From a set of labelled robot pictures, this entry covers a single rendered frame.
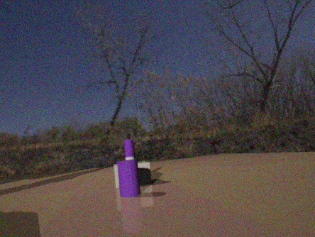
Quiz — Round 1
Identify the purple cylinder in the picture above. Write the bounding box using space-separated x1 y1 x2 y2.
118 160 140 197

